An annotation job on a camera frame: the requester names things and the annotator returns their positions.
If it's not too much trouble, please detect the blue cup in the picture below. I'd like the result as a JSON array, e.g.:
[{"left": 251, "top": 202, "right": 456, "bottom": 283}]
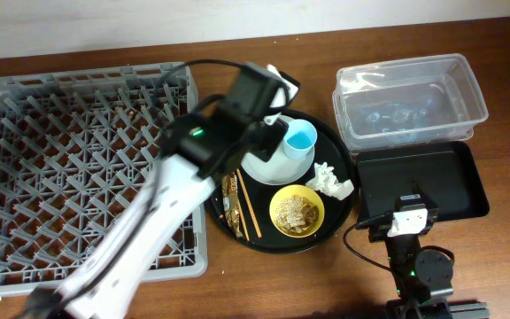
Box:
[{"left": 283, "top": 119, "right": 318, "bottom": 160}]

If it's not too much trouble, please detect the white tissue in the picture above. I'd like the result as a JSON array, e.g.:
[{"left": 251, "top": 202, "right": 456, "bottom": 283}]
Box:
[{"left": 305, "top": 162, "right": 354, "bottom": 200}]

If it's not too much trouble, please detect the yellow bowl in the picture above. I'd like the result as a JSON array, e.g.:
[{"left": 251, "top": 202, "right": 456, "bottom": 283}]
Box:
[{"left": 269, "top": 184, "right": 325, "bottom": 238}]

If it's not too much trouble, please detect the food scraps pile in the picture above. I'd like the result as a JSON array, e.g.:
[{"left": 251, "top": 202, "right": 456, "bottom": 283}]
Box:
[{"left": 274, "top": 195, "right": 319, "bottom": 235}]

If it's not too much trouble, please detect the gold snack wrapper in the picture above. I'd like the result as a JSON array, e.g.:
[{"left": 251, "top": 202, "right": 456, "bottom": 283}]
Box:
[{"left": 221, "top": 173, "right": 243, "bottom": 238}]

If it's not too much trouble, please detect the wooden chopstick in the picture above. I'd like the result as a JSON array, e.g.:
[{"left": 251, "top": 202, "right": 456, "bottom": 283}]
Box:
[
  {"left": 236, "top": 168, "right": 262, "bottom": 238},
  {"left": 237, "top": 197, "right": 250, "bottom": 242}
]

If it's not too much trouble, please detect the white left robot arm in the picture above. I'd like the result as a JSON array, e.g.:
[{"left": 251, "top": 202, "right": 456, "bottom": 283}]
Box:
[{"left": 19, "top": 62, "right": 300, "bottom": 318}]

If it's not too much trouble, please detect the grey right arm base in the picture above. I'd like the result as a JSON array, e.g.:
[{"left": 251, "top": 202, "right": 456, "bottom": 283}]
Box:
[{"left": 383, "top": 299, "right": 491, "bottom": 319}]

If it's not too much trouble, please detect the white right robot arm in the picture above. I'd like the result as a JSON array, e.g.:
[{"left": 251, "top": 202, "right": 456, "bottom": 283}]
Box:
[{"left": 368, "top": 192, "right": 455, "bottom": 318}]

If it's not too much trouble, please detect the grey plastic dishwasher rack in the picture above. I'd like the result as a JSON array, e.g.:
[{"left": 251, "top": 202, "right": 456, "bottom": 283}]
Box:
[{"left": 0, "top": 62, "right": 198, "bottom": 299}]

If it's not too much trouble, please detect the grey round plate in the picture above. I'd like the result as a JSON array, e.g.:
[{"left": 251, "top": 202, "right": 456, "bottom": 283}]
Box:
[{"left": 241, "top": 115, "right": 315, "bottom": 185}]

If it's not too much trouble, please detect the black rectangular tray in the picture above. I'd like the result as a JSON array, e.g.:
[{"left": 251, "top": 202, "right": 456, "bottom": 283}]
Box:
[{"left": 357, "top": 141, "right": 490, "bottom": 222}]

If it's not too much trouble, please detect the round black serving tray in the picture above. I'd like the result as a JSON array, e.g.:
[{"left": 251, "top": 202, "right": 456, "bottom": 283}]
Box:
[{"left": 204, "top": 111, "right": 358, "bottom": 254}]

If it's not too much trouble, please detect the clear plastic bin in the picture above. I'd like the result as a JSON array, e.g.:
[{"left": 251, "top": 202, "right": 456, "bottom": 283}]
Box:
[{"left": 332, "top": 53, "right": 489, "bottom": 155}]

